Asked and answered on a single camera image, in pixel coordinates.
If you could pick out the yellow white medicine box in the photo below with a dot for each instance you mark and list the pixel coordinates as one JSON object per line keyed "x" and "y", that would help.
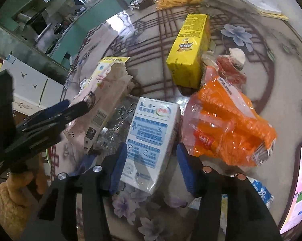
{"x": 103, "y": 68}

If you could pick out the white two-door refrigerator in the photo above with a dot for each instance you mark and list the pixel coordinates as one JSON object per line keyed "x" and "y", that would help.
{"x": 32, "y": 90}

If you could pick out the black range hood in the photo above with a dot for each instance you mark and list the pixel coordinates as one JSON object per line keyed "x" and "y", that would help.
{"x": 32, "y": 11}

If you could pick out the left hand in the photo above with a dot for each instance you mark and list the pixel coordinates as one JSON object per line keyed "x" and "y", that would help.
{"x": 16, "y": 201}

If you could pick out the white blue milk carton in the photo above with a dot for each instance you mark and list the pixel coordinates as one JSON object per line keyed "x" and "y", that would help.
{"x": 150, "y": 142}

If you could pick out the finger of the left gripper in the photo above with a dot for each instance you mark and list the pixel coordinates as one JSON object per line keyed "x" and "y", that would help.
{"x": 43, "y": 115}
{"x": 55, "y": 125}

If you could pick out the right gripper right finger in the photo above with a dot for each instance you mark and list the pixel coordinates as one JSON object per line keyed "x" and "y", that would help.
{"x": 248, "y": 218}

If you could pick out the orange plastic snack bag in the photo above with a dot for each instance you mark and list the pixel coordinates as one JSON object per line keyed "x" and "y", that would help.
{"x": 220, "y": 122}

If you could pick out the smartphone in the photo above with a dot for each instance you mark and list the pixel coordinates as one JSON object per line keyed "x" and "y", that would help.
{"x": 292, "y": 216}

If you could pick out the teal kitchen cabinets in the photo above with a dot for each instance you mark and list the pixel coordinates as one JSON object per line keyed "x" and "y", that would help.
{"x": 71, "y": 40}

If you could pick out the dark brown snack packet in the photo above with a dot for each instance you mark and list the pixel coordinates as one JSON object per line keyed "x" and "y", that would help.
{"x": 141, "y": 4}

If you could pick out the pink plastic wrapper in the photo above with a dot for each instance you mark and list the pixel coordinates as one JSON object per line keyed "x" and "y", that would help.
{"x": 230, "y": 73}

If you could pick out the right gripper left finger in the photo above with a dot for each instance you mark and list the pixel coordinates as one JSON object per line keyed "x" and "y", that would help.
{"x": 77, "y": 202}

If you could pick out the blue white sachet wrapper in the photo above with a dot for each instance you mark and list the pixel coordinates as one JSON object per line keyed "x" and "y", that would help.
{"x": 263, "y": 192}

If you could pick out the yellow tea drink carton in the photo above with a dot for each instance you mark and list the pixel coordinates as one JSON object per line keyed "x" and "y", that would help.
{"x": 185, "y": 58}

